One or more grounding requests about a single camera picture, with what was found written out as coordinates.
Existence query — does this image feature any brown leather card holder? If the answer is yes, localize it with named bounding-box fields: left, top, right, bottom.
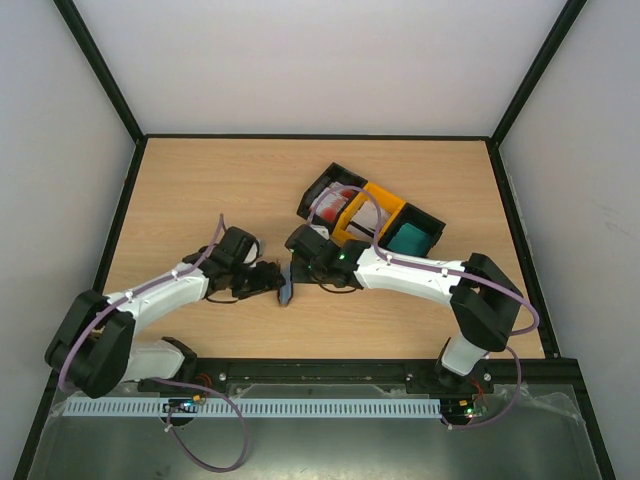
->
left=277, top=263, right=293, bottom=307

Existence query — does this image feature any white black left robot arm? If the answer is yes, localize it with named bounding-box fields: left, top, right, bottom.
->
left=45, top=227, right=290, bottom=398

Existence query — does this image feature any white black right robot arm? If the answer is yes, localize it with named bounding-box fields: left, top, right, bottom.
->
left=285, top=225, right=521, bottom=392

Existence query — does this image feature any red white card stack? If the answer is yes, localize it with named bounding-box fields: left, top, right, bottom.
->
left=311, top=182, right=355, bottom=223

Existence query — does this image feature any teal card stack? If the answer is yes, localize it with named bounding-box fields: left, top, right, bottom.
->
left=387, top=223, right=434, bottom=257

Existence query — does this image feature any yellow middle tray compartment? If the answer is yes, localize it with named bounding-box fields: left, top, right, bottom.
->
left=330, top=182, right=406, bottom=245

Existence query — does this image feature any black left tray compartment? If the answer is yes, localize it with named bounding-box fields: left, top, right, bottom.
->
left=296, top=163, right=367, bottom=233

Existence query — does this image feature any black tray compartment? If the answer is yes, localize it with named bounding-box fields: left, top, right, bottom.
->
left=378, top=203, right=446, bottom=258
left=296, top=163, right=367, bottom=233

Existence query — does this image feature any black right tray compartment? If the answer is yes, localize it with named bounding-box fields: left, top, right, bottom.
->
left=378, top=203, right=446, bottom=258

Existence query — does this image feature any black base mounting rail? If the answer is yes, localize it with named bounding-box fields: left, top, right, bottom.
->
left=137, top=357, right=496, bottom=396

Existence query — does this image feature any light blue slotted cable duct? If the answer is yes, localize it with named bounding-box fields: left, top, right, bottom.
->
left=62, top=397, right=441, bottom=419

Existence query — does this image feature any black metal cage frame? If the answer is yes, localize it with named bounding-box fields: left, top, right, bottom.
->
left=13, top=1, right=615, bottom=479

